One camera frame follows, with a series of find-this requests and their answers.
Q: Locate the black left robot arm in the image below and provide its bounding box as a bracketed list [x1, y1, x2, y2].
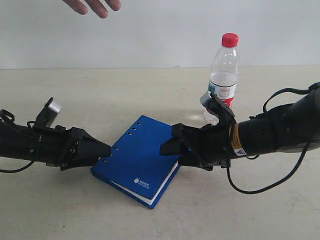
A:
[0, 109, 111, 172]

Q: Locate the blue ring binder notebook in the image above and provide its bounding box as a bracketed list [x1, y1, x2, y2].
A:
[91, 115, 180, 209]

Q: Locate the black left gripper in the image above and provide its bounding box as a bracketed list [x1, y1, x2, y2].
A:
[37, 127, 111, 171]

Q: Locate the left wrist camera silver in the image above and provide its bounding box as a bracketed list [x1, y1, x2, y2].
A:
[34, 97, 62, 128]

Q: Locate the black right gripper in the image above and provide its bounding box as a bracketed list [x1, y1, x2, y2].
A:
[160, 123, 235, 171]

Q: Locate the clear plastic water bottle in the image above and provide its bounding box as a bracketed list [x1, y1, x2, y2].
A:
[203, 32, 240, 126]

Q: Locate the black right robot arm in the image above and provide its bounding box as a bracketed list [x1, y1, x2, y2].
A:
[160, 88, 320, 171]

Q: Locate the person's bare hand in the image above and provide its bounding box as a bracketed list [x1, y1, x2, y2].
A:
[62, 0, 122, 19]

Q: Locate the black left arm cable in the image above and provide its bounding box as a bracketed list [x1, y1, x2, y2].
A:
[0, 159, 35, 174]

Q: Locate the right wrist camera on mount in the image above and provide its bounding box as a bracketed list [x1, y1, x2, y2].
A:
[199, 92, 236, 126]

